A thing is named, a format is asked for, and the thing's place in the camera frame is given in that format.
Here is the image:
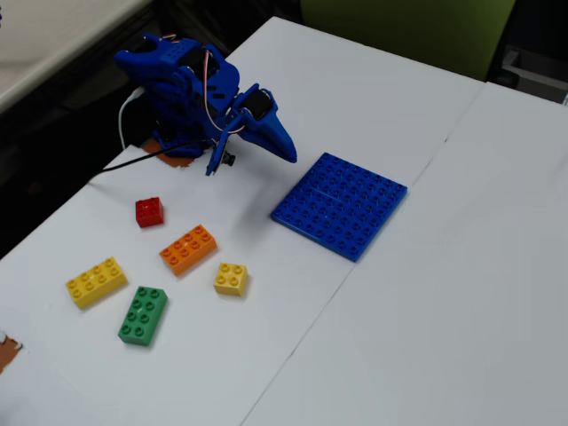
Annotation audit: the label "white cable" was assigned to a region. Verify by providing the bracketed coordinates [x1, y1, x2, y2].
[117, 85, 146, 151]

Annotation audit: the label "green chair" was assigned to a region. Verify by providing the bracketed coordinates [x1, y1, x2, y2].
[298, 0, 518, 83]

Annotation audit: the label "blue 8x8 baseplate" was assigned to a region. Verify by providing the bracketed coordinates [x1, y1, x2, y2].
[270, 152, 409, 264]

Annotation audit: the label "red white servo wires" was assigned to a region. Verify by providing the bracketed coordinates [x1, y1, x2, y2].
[159, 34, 248, 135]

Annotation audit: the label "yellow 2x2 block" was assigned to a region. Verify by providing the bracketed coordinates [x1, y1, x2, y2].
[213, 262, 249, 298]

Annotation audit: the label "orange 2x4 block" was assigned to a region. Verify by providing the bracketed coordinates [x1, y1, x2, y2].
[159, 224, 219, 278]

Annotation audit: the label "red 2x2 block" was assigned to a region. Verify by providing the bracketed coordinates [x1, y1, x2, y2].
[134, 196, 165, 230]

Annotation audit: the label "white side table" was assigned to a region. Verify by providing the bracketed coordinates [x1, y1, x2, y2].
[0, 0, 153, 113]

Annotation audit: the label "small black wrist camera board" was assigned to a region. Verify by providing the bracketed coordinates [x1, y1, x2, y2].
[204, 131, 237, 178]

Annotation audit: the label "brown tape patch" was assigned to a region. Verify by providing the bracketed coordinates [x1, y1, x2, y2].
[0, 330, 24, 376]
[140, 136, 197, 170]

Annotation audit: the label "dark box with white edge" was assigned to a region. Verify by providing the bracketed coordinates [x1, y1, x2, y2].
[500, 43, 568, 107]

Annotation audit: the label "green 2x4 block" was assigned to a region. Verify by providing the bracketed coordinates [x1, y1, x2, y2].
[117, 285, 170, 347]

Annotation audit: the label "black cable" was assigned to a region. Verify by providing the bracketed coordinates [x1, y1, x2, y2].
[99, 138, 215, 175]

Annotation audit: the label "blue gripper with motor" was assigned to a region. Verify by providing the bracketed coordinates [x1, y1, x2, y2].
[219, 83, 298, 165]

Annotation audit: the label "yellow 2x4 block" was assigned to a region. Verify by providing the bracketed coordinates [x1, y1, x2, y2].
[65, 256, 130, 311]

